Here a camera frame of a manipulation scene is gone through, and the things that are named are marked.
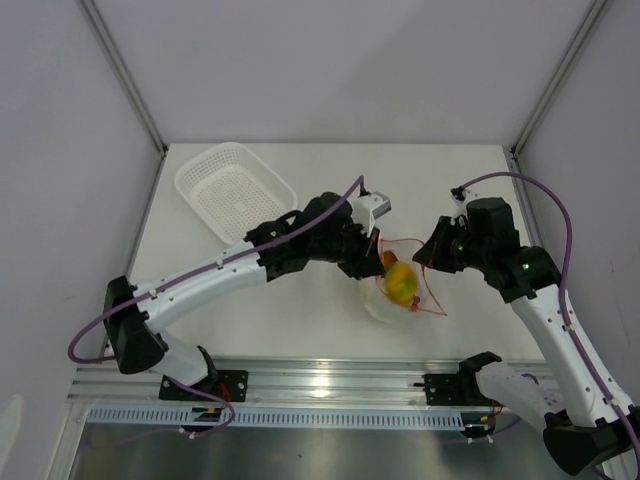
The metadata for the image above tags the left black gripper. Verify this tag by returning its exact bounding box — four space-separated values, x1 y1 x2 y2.
309 219 385 281

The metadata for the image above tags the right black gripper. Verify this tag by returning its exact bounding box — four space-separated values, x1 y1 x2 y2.
412 216 490 274

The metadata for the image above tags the green yellow mango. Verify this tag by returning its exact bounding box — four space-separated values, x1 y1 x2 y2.
384 261 418 306

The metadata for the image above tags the clear zip top bag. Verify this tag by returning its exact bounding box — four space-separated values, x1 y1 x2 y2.
358 237 447 324

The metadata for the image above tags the brown kiwi fruit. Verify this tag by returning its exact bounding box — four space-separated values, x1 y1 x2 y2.
382 251 398 268

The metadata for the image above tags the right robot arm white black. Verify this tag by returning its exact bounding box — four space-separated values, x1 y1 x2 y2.
413 197 639 476

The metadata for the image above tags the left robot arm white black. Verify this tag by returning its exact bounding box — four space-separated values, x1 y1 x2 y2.
104 192 391 400

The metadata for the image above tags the white perforated plastic basket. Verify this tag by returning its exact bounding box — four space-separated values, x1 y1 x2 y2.
174 142 298 245

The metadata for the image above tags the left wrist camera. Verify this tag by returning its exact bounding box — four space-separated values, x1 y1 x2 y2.
352 192 392 230

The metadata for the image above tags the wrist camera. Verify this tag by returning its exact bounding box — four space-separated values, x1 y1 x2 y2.
450 186 474 208
352 192 392 230

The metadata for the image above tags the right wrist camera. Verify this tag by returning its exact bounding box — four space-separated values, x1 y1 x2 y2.
450 186 474 208

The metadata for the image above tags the aluminium mounting rail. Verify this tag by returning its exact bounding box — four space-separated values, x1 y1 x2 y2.
67 357 459 409

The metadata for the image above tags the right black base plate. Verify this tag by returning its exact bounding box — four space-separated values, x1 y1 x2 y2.
413 372 484 406

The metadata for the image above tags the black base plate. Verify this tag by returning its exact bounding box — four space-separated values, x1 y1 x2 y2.
158 370 249 403
413 372 484 406

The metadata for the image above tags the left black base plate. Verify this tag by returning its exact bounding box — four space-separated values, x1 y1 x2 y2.
158 370 249 403

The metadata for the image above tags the white slotted cable duct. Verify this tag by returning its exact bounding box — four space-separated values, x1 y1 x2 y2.
87 404 488 431

